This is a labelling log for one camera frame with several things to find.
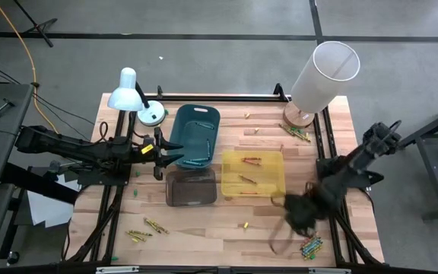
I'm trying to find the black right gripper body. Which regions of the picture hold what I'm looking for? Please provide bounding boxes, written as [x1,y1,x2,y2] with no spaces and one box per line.
[282,192,332,237]

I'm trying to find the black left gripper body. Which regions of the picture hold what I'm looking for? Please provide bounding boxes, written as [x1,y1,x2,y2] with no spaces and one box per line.
[141,126,166,181]

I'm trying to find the teal plastic bin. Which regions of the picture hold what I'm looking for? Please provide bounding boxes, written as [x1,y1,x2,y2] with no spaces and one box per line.
[167,104,221,170]

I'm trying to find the grey translucent plastic bin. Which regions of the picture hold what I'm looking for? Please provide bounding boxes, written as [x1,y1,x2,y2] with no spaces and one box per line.
[164,167,218,208]

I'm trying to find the yellow crayon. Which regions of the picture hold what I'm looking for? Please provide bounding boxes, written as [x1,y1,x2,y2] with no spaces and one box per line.
[304,247,324,261]

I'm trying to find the yellow translucent plastic bin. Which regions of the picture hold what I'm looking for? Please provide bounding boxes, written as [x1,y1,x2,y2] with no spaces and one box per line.
[221,150,287,199]

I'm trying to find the white gooseneck desk lamp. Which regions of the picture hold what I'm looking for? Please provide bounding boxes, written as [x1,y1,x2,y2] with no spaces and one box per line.
[106,66,167,128]

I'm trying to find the white paper sheets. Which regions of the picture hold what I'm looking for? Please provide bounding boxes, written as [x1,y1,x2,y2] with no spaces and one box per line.
[26,173,81,229]

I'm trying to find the white cylinder shade table lamp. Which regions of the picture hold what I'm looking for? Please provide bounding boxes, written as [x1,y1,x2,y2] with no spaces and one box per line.
[282,40,361,129]

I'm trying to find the dark grey side desk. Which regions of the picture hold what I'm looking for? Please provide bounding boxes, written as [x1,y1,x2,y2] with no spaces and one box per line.
[395,97,438,224]

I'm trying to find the grey office desk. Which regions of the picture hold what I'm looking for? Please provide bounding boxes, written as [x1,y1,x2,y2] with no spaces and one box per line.
[0,82,34,188]

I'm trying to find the black tripod stand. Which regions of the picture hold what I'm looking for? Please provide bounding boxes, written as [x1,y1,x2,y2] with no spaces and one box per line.
[11,0,59,49]

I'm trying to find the black aluminium table frame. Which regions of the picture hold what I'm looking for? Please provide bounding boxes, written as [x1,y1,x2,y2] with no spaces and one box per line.
[0,82,438,274]

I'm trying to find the yellow extension cable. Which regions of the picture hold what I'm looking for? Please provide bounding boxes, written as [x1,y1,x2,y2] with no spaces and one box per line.
[0,0,62,138]

